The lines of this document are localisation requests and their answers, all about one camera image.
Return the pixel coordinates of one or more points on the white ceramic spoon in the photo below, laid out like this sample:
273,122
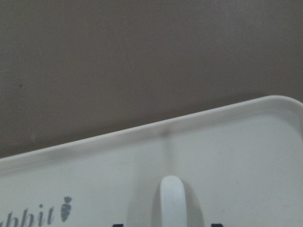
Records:
173,205

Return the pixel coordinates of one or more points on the cream rabbit print tray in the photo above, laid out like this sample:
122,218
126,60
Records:
241,166

